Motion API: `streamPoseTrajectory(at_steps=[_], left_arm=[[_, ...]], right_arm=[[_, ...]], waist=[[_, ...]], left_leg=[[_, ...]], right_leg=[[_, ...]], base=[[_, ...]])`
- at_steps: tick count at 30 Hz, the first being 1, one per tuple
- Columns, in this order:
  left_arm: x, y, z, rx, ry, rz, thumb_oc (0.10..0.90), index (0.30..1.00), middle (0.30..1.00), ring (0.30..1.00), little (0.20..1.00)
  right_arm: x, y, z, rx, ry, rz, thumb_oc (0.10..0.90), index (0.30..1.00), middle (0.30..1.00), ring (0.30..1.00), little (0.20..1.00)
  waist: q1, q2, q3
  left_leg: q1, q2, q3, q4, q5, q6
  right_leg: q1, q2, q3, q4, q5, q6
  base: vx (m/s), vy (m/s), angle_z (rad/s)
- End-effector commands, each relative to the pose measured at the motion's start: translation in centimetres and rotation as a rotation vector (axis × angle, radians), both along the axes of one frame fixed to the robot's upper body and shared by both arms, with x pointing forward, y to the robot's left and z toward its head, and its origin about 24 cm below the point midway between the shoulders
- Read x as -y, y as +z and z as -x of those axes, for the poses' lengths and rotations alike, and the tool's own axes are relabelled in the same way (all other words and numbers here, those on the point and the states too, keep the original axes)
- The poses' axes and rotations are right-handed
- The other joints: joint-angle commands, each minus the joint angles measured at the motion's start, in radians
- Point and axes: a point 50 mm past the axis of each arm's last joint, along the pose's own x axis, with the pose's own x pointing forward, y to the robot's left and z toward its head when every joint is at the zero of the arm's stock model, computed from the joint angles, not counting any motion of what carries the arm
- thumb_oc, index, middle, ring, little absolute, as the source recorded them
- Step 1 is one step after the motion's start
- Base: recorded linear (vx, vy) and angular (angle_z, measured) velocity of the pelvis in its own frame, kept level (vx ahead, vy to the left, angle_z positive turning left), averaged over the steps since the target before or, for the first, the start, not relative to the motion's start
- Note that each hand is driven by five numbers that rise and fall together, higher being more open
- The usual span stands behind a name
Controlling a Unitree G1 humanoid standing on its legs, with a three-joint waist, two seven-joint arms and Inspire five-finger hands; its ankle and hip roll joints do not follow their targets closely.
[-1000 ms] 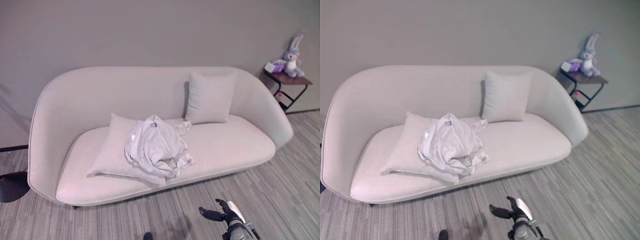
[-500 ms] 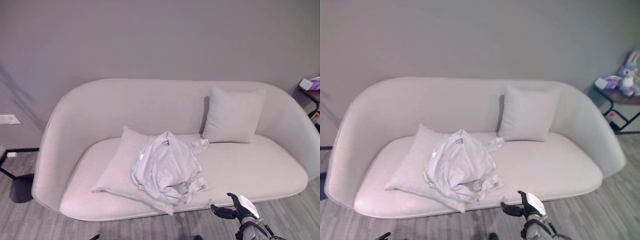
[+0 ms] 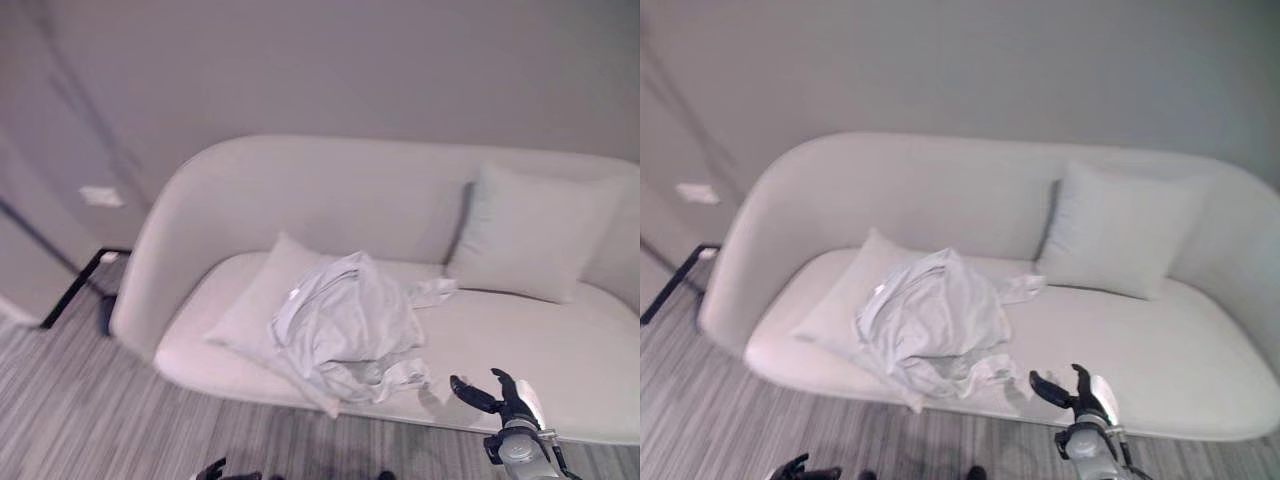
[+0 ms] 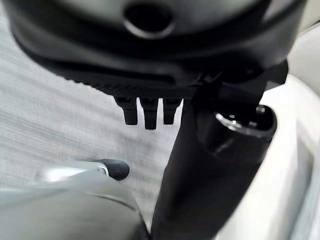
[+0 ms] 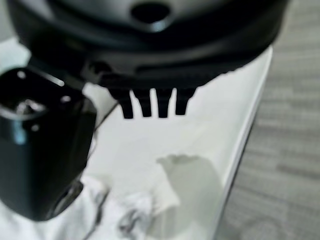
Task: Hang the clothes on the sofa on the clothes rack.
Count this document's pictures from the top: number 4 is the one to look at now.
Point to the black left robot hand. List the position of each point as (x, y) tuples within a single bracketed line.
[(155, 62)]

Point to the dark robot foot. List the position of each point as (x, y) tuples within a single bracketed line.
[(117, 169)]

